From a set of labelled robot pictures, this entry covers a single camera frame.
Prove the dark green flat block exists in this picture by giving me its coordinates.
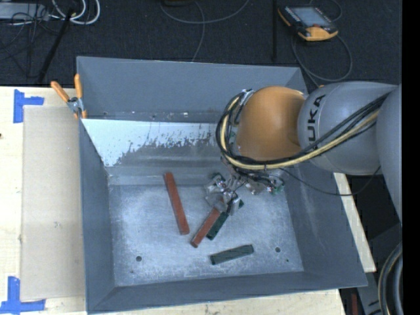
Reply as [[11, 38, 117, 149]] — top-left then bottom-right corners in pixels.
[[205, 211, 230, 242], [209, 244, 255, 266]]

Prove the grey metal bin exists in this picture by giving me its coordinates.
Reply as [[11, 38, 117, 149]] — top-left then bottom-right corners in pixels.
[[75, 56, 369, 313]]

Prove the pale flat board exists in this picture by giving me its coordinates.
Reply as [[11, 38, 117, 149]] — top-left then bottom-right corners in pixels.
[[19, 104, 87, 302]]

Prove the red-brown flat block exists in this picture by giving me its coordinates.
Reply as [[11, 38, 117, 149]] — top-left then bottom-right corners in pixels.
[[190, 206, 221, 249], [163, 171, 191, 236]]

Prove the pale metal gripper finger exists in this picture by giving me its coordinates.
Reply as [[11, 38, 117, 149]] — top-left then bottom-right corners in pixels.
[[222, 190, 241, 217], [204, 175, 228, 207]]

